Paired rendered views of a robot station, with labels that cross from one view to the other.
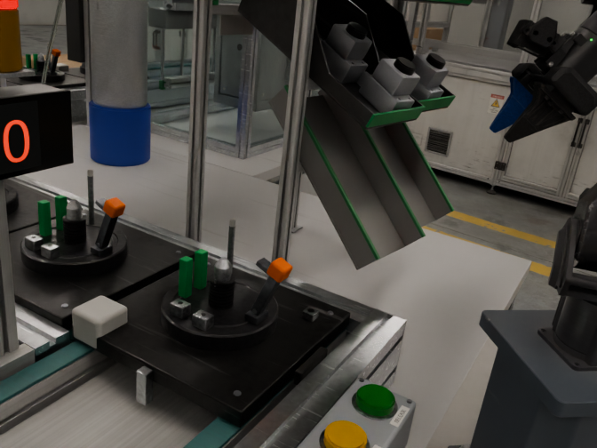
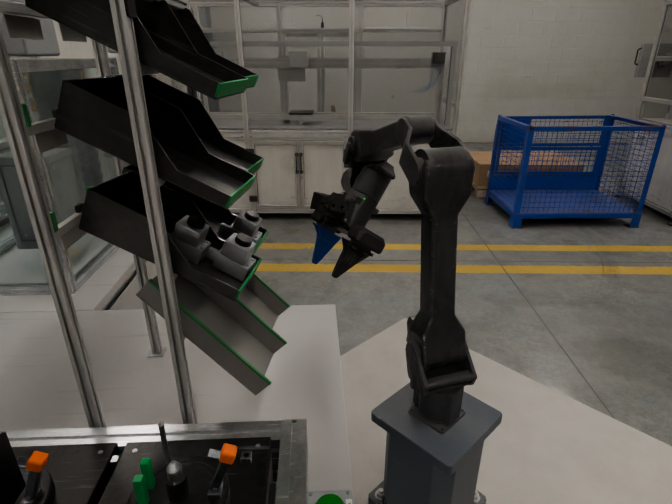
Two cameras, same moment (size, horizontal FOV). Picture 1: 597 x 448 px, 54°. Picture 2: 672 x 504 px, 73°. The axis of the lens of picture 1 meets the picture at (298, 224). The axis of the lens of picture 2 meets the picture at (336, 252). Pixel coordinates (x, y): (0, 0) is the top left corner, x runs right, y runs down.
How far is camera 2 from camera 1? 0.27 m
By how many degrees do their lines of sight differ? 29
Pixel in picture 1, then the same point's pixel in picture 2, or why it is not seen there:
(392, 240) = (265, 354)
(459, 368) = (340, 421)
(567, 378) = (442, 443)
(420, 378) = (322, 445)
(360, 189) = (229, 328)
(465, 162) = not seen: hidden behind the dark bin
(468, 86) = not seen: hidden behind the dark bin
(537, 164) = (278, 191)
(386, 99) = (237, 268)
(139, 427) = not seen: outside the picture
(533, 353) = (416, 433)
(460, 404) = (355, 451)
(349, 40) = (195, 233)
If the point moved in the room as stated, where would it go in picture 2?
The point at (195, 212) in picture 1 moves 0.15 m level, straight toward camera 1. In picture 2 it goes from (92, 402) to (122, 452)
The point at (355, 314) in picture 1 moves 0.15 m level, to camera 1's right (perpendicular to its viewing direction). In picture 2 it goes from (272, 433) to (345, 402)
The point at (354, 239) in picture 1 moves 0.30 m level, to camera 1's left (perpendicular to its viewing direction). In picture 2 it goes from (247, 376) to (56, 443)
